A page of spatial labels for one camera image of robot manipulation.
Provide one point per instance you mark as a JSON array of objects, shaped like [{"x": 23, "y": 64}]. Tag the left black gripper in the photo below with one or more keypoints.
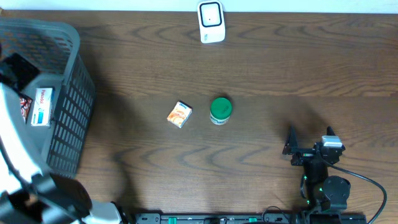
[{"x": 14, "y": 68}]

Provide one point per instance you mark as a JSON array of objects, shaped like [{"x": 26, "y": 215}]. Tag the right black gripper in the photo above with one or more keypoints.
[{"x": 304, "y": 154}]

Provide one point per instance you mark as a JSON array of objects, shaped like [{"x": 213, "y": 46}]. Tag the red Top candy wrapper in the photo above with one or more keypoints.
[{"x": 25, "y": 103}]

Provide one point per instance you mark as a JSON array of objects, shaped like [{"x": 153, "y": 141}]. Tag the white Panadol box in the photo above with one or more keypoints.
[{"x": 43, "y": 104}]

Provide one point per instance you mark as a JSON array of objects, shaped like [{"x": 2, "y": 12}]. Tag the green lid jar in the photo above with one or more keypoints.
[{"x": 220, "y": 111}]

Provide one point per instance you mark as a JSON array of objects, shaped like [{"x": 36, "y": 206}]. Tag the orange tissue pack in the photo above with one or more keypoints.
[{"x": 180, "y": 114}]

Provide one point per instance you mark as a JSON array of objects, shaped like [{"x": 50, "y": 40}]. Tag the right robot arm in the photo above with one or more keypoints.
[{"x": 326, "y": 194}]

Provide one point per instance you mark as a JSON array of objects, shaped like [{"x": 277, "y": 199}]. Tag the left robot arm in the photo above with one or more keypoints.
[{"x": 31, "y": 192}]

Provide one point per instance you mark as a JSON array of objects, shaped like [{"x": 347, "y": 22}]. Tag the grey plastic basket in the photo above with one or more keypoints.
[{"x": 53, "y": 47}]

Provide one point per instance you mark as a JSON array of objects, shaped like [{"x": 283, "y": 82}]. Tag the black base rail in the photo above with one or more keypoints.
[{"x": 272, "y": 217}]

